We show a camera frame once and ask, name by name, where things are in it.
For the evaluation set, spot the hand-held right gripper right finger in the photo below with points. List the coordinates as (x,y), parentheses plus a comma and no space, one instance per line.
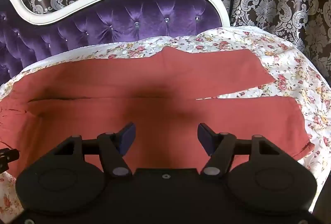
(205,138)

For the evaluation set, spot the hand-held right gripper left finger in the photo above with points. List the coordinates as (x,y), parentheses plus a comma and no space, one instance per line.
(128,136)

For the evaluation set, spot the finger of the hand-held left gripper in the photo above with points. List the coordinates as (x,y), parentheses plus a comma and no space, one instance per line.
(9,156)

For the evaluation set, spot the rust red pants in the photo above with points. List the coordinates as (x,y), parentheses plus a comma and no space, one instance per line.
(155,79)

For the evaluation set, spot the floral bed sheet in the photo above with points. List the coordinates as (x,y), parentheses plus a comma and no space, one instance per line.
(284,63)

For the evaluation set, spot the purple tufted sofa white frame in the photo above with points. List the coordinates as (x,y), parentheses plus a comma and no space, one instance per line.
(116,20)

